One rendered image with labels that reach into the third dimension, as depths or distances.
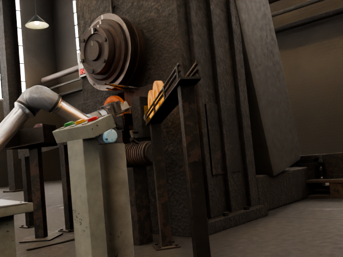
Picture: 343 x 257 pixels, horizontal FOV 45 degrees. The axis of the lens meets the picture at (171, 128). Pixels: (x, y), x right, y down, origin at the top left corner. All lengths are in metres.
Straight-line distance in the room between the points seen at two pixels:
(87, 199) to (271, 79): 1.96
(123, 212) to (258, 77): 1.64
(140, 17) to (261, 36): 0.93
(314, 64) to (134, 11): 6.13
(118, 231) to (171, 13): 1.33
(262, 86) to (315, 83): 5.48
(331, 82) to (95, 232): 7.14
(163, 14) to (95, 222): 1.39
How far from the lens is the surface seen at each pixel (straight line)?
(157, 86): 1.89
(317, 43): 8.52
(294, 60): 8.67
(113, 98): 2.56
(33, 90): 2.10
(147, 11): 2.62
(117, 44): 2.49
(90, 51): 2.59
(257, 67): 2.99
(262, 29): 3.16
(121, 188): 1.66
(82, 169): 1.52
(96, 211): 1.55
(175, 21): 2.44
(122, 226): 1.67
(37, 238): 2.82
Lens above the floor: 0.45
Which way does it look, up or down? 4 degrees up
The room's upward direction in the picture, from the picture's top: 5 degrees counter-clockwise
